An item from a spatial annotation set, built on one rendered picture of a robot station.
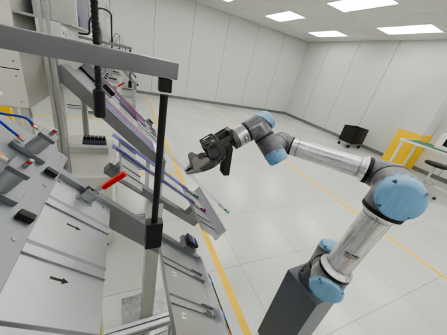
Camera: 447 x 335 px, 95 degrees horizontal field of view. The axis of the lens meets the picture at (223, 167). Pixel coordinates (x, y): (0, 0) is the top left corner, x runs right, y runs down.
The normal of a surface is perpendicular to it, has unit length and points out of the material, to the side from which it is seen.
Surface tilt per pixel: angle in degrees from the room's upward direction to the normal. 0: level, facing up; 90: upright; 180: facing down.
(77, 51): 90
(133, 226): 90
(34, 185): 45
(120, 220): 90
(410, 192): 83
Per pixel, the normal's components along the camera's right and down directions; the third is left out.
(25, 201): 0.78, -0.63
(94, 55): 0.38, 0.47
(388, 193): -0.45, 0.18
